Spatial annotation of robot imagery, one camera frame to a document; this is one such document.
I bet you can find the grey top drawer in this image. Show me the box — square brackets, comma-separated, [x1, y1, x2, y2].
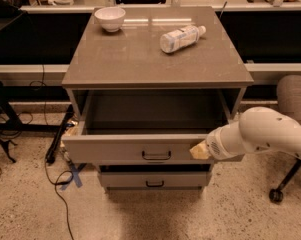
[62, 89, 232, 164]

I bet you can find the grey drawer cabinet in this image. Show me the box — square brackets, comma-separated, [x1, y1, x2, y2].
[61, 5, 255, 195]

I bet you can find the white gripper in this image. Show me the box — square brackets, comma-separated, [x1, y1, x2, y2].
[190, 127, 236, 160]

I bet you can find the black power strip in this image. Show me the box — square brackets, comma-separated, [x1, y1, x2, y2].
[45, 106, 74, 164]

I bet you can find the white plastic bottle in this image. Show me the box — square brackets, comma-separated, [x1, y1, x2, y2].
[160, 25, 206, 54]

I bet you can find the blue tape cross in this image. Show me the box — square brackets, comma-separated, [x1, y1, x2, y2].
[60, 163, 86, 190]

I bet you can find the black table stand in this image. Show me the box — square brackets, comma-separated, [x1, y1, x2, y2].
[0, 77, 61, 164]

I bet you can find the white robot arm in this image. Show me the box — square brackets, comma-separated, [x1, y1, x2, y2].
[190, 107, 301, 160]

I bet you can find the white ceramic bowl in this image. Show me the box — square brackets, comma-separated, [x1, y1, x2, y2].
[94, 7, 126, 32]

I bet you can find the grey drawer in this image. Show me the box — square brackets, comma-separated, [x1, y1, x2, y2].
[62, 89, 232, 164]
[99, 164, 211, 189]

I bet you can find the grey middle drawer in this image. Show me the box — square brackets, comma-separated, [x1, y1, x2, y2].
[99, 164, 211, 189]

